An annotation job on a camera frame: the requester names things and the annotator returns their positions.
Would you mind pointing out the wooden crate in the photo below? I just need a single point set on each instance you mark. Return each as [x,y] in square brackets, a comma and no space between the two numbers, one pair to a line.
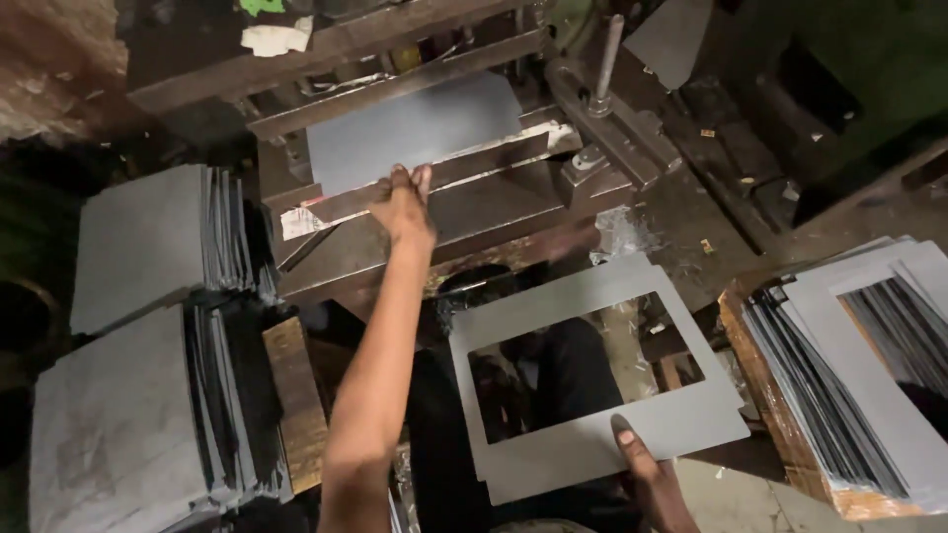
[785,437]

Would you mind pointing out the stack of punched metal frames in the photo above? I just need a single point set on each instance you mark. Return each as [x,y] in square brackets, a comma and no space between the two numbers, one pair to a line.
[859,385]

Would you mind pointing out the white crumpled paper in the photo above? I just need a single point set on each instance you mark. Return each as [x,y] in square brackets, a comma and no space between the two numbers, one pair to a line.
[275,37]

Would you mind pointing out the grey metal cutout piece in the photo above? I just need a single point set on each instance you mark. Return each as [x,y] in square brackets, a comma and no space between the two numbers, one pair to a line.
[666,41]

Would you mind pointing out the steel press die machine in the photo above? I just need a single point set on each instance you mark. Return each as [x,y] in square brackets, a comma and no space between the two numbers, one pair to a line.
[459,185]

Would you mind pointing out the wooden block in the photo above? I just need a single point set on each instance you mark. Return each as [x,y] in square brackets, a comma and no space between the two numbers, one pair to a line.
[296,403]

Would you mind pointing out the steel guide pin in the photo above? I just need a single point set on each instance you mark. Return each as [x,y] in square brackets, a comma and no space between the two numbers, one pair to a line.
[607,63]

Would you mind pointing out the stack of grey metal sheets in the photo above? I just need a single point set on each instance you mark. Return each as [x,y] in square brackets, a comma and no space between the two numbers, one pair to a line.
[159,244]
[148,429]

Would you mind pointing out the person's dark trousers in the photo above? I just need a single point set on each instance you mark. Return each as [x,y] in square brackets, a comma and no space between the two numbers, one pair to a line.
[518,414]

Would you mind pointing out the person's left fingers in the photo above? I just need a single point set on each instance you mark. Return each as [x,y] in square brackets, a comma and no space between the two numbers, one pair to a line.
[412,180]

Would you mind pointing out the grey sheet metal blank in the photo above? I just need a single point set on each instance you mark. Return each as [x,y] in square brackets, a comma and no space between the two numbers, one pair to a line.
[411,133]

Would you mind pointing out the green machine body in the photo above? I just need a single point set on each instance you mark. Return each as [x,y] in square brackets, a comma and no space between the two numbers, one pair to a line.
[837,89]

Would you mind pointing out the person's left hand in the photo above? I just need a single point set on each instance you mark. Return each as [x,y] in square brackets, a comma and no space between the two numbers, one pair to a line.
[404,209]

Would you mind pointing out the grey punched metal frame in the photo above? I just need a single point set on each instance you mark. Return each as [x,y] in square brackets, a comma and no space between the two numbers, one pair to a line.
[585,437]

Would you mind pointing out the person's right hand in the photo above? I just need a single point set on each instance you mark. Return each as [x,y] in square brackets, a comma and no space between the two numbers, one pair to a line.
[655,485]

